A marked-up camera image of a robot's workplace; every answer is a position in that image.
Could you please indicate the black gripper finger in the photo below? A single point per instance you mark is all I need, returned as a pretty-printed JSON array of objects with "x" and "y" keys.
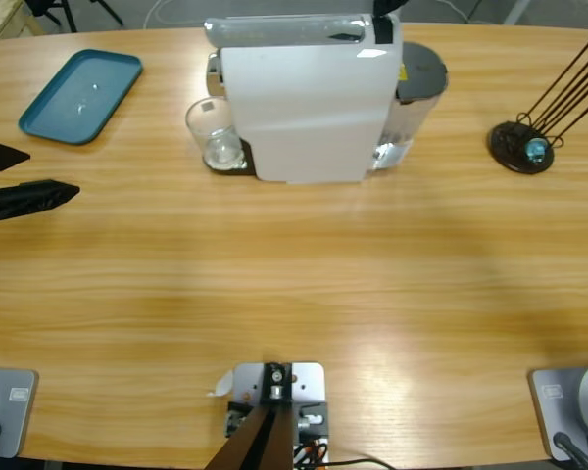
[{"x": 387, "y": 6}]

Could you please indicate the white capsule coffee machine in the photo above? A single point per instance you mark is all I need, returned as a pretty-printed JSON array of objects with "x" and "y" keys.
[{"x": 299, "y": 108}]

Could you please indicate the clear drinking glass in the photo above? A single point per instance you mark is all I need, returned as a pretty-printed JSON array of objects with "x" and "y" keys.
[{"x": 210, "y": 117}]

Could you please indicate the blue coffee capsule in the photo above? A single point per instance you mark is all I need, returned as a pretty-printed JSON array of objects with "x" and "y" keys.
[{"x": 536, "y": 148}]

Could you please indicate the clear water tank black lid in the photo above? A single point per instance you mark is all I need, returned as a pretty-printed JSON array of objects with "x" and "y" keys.
[{"x": 421, "y": 68}]

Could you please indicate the teal plastic tray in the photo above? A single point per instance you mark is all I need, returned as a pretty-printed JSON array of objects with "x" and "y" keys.
[{"x": 68, "y": 98}]

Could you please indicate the grey metal leg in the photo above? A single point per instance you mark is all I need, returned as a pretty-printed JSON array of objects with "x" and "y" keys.
[{"x": 518, "y": 12}]

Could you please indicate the light wooden crate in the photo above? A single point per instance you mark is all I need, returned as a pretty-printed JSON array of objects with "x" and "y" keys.
[{"x": 5, "y": 19}]

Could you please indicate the black stand legs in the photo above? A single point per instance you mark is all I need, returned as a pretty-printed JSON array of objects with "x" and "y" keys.
[{"x": 68, "y": 12}]

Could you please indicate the black capsule holder with rods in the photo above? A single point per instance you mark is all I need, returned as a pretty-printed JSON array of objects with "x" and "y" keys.
[{"x": 507, "y": 147}]

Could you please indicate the black drip tray metal grille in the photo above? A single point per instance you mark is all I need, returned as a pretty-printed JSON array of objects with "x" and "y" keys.
[{"x": 247, "y": 156}]

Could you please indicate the white paper tag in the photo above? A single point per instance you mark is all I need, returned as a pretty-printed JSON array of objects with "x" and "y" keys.
[{"x": 224, "y": 384}]

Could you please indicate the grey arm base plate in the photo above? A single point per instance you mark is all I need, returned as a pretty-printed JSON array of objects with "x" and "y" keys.
[
  {"x": 14, "y": 416},
  {"x": 549, "y": 416}
]

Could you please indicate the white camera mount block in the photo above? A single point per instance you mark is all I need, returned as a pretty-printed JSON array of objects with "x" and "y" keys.
[{"x": 308, "y": 382}]

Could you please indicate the dark camera post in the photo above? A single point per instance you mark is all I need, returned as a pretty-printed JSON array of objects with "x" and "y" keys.
[{"x": 262, "y": 440}]

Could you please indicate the black mount bracket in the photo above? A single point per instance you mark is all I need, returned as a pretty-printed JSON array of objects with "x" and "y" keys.
[{"x": 323, "y": 431}]

